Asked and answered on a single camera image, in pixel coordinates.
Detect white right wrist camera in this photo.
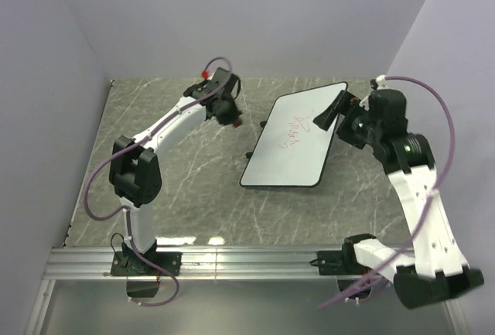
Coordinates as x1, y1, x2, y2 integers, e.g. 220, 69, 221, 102
370, 74, 388, 91

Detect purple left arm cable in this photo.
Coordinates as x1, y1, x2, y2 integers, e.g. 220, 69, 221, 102
83, 56, 183, 307

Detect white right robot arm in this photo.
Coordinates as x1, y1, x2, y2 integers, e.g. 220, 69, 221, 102
311, 89, 484, 309

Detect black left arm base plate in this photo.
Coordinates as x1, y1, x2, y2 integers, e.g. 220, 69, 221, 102
110, 251, 182, 277

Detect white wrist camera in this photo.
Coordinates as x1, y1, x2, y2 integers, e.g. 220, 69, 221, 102
201, 70, 215, 80
370, 74, 388, 91

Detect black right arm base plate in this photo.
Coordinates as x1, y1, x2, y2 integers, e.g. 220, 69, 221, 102
309, 250, 371, 276

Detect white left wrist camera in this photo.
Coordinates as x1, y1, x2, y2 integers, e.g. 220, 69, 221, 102
201, 70, 215, 80

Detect white whiteboard black frame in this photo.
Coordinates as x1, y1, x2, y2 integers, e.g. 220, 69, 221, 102
240, 82, 348, 188

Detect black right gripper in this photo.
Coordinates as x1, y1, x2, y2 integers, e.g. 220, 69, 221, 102
313, 90, 382, 149

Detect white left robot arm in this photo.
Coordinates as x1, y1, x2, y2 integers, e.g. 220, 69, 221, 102
109, 67, 242, 275

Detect aluminium mounting rail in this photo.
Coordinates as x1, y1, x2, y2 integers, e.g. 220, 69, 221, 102
43, 245, 341, 282

